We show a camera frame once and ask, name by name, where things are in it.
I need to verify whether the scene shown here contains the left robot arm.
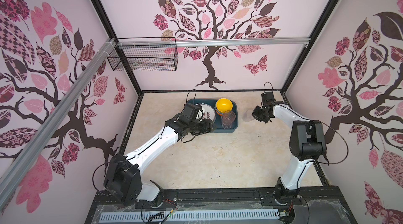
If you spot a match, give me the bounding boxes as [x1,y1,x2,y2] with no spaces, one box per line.
[103,103,214,207]

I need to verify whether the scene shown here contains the pinkish clear cup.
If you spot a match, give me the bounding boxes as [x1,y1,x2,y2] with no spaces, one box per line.
[221,111,236,129]

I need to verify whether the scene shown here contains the black wire basket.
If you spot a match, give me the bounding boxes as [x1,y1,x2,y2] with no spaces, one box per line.
[107,36,179,72]

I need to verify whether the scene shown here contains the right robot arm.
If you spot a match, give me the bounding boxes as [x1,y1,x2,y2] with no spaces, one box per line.
[252,91,326,205]

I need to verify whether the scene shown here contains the aluminium rail back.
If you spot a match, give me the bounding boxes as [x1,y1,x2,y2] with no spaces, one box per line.
[118,37,311,47]

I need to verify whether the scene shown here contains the aluminium rail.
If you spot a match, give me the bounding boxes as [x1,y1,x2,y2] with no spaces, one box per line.
[118,37,311,47]
[1,38,116,207]

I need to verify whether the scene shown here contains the aluminium rail left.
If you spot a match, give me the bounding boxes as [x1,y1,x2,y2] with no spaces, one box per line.
[1,38,116,207]

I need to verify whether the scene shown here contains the white vented cable duct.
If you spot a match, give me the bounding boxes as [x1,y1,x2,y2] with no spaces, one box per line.
[98,209,280,224]

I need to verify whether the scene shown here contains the yellow plastic bowl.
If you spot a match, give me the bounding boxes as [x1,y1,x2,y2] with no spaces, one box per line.
[215,98,233,112]

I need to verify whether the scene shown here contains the teal plastic bin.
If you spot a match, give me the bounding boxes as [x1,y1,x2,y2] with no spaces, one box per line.
[187,98,239,134]

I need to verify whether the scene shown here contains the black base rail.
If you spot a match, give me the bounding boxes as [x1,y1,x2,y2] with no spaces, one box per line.
[85,186,357,224]

